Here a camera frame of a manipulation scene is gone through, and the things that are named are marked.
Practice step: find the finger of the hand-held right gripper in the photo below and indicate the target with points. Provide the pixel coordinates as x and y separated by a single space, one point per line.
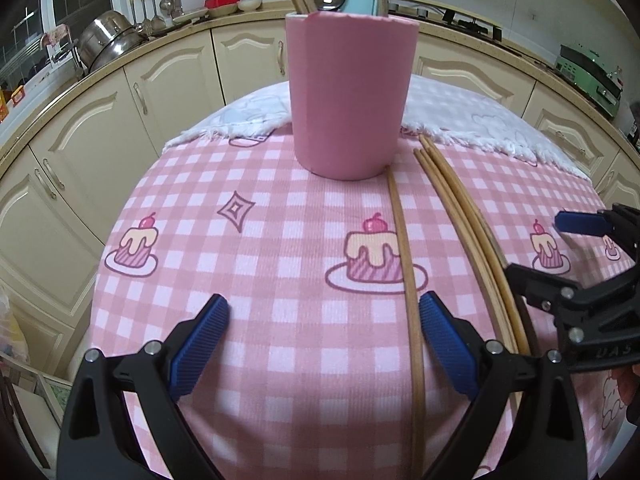
580 222
535 285

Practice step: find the small yellow jar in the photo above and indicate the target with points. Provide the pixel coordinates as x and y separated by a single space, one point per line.
17 95

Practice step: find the stainless steel pot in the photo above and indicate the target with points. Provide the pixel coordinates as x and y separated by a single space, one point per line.
112 40

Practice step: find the chrome faucet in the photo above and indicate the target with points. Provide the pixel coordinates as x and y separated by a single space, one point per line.
75 57

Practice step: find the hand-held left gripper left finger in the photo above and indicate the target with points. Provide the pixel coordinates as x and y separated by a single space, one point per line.
197 350

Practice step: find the black glass gas stove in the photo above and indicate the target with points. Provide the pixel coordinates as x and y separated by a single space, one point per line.
450 15

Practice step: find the red container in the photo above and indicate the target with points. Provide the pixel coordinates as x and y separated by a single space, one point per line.
222 5

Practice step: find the pink cup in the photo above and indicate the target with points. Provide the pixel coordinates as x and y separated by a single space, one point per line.
350 95

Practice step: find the barred kitchen window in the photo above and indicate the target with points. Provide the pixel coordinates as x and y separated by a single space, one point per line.
45 5

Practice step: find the white fringed towel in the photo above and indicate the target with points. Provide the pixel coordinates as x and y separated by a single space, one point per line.
240 115

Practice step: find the green multi cooker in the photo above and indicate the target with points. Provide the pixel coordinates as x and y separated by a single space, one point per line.
590 77

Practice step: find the pink cloth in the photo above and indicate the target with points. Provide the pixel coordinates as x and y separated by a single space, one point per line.
56 36

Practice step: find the white low stand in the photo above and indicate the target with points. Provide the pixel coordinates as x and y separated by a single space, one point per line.
35 410

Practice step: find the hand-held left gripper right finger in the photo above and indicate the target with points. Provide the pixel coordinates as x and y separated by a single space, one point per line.
450 347

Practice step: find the pink checkered tablecloth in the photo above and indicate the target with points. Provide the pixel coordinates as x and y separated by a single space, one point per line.
280 285

